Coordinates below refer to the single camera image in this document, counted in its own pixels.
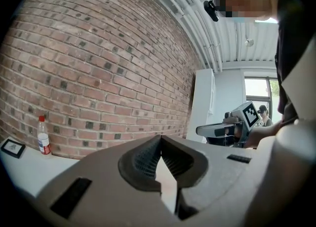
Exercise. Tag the clear bottle red cap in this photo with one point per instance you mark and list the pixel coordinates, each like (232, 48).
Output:
(44, 137)

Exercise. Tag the white ceiling pipe bundle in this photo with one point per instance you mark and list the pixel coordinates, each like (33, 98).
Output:
(195, 23)

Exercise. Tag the white framed window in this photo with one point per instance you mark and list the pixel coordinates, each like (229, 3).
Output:
(256, 87)

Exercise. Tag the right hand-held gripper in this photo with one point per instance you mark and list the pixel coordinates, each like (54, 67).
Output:
(247, 120)

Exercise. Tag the tall white cabinet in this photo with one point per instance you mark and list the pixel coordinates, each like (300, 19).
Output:
(201, 102)

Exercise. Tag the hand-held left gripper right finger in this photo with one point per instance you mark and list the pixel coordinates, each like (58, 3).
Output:
(217, 184)

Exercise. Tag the black head camera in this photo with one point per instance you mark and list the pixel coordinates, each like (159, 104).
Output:
(211, 11)

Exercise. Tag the person's black shirt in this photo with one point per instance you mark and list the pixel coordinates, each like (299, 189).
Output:
(293, 11)

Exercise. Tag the person's right forearm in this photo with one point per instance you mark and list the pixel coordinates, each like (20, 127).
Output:
(266, 133)

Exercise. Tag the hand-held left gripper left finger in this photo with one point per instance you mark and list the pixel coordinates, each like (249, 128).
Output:
(103, 196)

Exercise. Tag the black picture frame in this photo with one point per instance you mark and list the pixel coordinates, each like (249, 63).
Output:
(12, 148)

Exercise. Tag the white table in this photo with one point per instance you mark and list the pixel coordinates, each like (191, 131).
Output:
(29, 171)

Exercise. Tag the white ceiling sensor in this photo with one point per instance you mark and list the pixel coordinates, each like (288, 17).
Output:
(249, 42)

